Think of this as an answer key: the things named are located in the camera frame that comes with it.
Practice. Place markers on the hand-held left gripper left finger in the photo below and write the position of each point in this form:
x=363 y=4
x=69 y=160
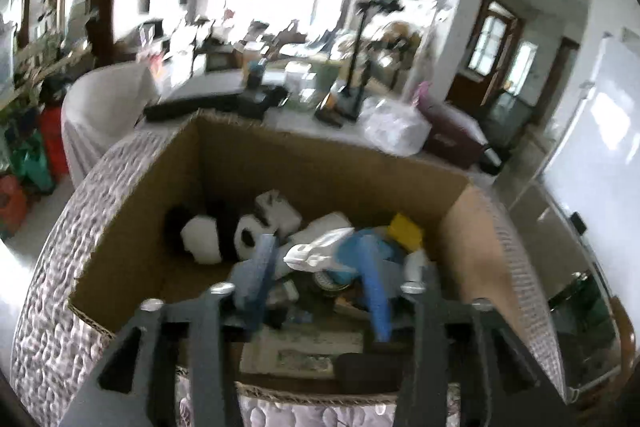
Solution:
x=265 y=277

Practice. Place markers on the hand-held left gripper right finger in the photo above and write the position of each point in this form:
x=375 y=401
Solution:
x=376 y=292

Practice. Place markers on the white sprayer head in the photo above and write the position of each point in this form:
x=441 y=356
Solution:
x=312 y=253

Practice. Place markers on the black white panda plush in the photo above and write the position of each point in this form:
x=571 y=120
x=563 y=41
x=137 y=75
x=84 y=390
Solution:
x=205 y=237

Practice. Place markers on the brown cardboard box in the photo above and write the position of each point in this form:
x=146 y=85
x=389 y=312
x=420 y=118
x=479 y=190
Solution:
x=140 y=227

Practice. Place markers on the blue plastic box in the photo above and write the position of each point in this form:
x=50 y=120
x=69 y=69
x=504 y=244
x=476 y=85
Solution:
x=395 y=252

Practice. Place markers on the white hinged case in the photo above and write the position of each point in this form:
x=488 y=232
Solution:
x=277 y=212

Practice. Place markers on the yellow block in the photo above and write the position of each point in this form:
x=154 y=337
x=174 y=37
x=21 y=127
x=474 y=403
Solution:
x=406 y=229

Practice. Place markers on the white spray bottle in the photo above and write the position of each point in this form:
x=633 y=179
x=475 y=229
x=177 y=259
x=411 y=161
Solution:
x=325 y=223

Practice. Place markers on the flat printed card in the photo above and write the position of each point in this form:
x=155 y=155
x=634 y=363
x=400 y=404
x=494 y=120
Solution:
x=300 y=354

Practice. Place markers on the long grey table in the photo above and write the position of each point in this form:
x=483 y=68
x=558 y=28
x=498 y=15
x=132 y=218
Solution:
x=310 y=127

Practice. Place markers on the clear plastic bag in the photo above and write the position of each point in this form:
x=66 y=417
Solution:
x=392 y=127

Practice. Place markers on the maroon box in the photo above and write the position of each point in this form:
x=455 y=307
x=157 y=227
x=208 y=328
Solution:
x=450 y=137

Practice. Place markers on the black keyboard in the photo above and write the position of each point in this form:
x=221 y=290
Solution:
x=195 y=105

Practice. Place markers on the green cup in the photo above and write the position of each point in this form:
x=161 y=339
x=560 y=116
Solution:
x=327 y=77

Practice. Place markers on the quilted leaf print bedspread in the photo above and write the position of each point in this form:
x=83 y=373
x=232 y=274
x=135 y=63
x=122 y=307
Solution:
x=45 y=297

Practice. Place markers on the white chair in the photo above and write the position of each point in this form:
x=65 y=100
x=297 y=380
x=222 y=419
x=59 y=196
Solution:
x=110 y=107

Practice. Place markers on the black tripod stand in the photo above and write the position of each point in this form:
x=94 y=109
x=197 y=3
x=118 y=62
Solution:
x=357 y=52

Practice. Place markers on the red bag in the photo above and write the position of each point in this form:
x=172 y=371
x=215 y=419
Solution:
x=50 y=142

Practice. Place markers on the whiteboard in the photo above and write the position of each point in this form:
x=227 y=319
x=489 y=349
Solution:
x=600 y=147

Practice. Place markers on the brown framed glass door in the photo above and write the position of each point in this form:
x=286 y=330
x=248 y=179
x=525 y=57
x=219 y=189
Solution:
x=492 y=49

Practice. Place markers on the cluttered storage shelf rack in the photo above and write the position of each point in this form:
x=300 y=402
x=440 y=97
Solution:
x=40 y=57

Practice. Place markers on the small black wall device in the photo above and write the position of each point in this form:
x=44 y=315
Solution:
x=578 y=223

